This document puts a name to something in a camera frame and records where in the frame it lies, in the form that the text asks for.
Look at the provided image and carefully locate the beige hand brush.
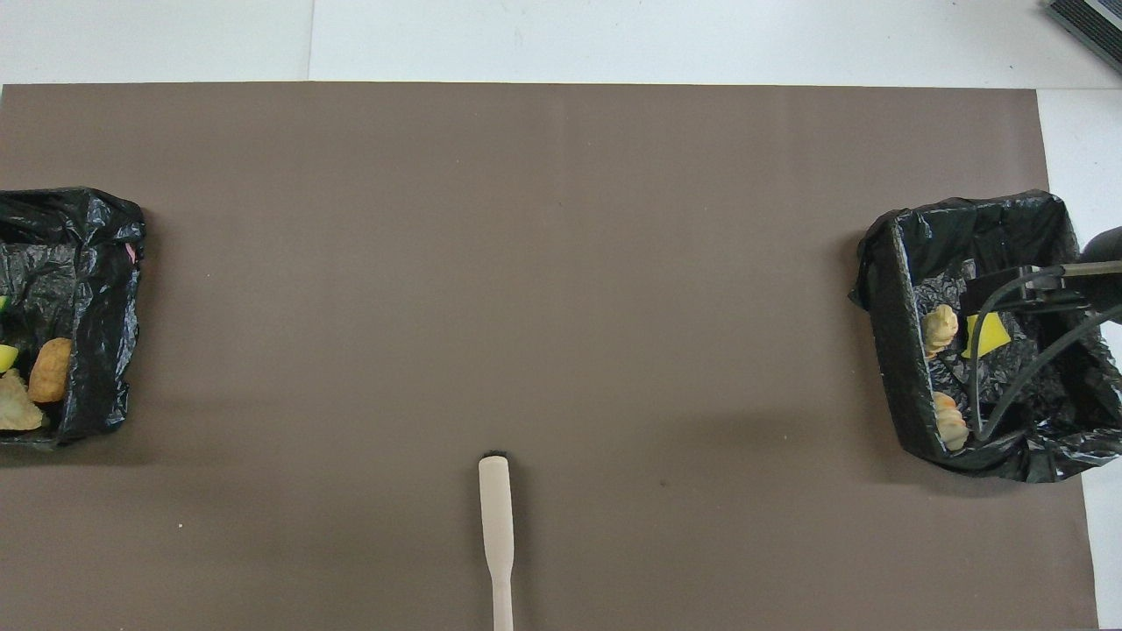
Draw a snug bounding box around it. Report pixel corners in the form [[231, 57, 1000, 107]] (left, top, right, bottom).
[[479, 451, 516, 631]]

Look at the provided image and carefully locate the brown table mat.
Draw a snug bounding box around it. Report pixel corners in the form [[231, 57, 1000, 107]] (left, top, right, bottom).
[[0, 82, 1101, 631]]

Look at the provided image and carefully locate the small green yellow sponge piece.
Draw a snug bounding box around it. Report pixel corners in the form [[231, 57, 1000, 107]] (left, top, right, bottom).
[[962, 314, 1012, 360]]

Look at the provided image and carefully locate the striped bread roll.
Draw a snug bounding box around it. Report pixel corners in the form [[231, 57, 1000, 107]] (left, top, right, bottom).
[[0, 368, 45, 432]]

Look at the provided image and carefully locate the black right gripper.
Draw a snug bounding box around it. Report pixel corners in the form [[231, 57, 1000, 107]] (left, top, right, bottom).
[[960, 226, 1122, 327]]

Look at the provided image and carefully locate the grey ribbed device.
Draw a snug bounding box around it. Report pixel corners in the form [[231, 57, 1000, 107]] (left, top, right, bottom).
[[1043, 0, 1122, 75]]

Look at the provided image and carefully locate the brown fried bread piece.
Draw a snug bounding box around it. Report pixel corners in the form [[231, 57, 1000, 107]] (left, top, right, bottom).
[[28, 337, 74, 404]]

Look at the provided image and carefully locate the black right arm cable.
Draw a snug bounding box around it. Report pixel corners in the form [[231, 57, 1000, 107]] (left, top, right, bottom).
[[967, 267, 1122, 441]]

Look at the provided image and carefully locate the bin with black bag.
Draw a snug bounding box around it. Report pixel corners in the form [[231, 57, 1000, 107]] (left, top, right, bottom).
[[0, 187, 147, 448], [849, 189, 1122, 485]]

